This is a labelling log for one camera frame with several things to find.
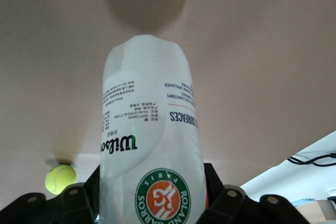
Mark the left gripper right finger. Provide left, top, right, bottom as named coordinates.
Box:
left=203, top=163, right=313, bottom=224

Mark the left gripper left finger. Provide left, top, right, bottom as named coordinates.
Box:
left=0, top=165, right=101, bottom=224

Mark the yellow Wilson tennis ball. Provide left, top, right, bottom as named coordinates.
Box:
left=44, top=164, right=78, bottom=195

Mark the clear tennis ball can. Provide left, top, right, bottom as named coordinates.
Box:
left=99, top=34, right=211, bottom=224

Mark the brown table cover sheet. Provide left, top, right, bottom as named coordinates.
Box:
left=0, top=0, right=336, bottom=190

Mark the black cable bundle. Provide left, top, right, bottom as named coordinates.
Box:
left=287, top=151, right=336, bottom=167

